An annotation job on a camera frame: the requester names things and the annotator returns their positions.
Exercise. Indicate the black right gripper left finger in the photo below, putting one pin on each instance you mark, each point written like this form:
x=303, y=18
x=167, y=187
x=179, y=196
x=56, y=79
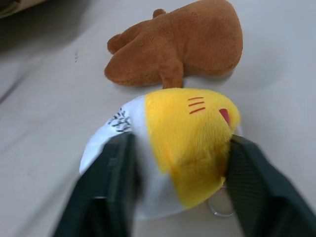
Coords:
x=108, y=187

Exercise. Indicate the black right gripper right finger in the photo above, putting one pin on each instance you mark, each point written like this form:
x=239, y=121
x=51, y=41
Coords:
x=261, y=187

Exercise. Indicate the yellow and white plush toy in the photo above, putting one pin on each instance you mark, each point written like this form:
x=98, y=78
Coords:
x=187, y=138

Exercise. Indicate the brown plush toy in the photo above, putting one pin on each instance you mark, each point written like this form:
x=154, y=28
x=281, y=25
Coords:
x=182, y=47

